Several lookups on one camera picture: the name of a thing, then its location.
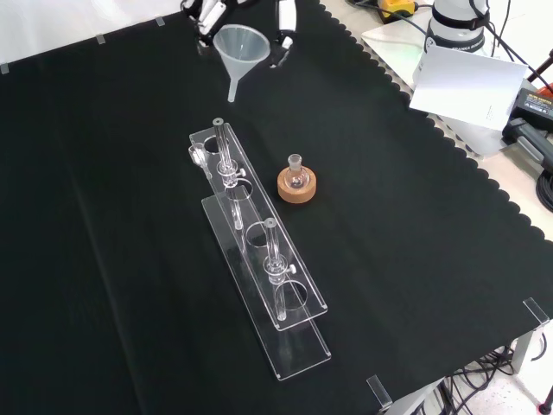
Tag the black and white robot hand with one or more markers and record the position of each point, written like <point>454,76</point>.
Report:
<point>287,17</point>

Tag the translucent plastic funnel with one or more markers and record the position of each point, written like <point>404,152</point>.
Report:
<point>242,47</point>

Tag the small glass round-bottom flask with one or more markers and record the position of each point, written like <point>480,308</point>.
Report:
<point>296,175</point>

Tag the small clear glass funnel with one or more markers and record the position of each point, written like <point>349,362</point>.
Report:
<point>198,156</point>

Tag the clear acrylic funnel stand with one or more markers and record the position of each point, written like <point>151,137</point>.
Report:
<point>259,242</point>

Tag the pale metal board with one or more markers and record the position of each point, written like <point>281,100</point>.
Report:
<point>391,43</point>

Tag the yellow stop button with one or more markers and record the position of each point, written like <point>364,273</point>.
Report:
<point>395,8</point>

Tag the clear tape strip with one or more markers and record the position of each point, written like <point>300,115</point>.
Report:
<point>4,68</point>
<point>159,21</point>
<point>100,40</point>

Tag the white card sheet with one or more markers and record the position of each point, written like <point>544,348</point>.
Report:
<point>468,86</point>

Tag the black bench cloth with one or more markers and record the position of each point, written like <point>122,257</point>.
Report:
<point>129,216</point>

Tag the black power adapter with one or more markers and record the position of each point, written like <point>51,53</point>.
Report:
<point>529,116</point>

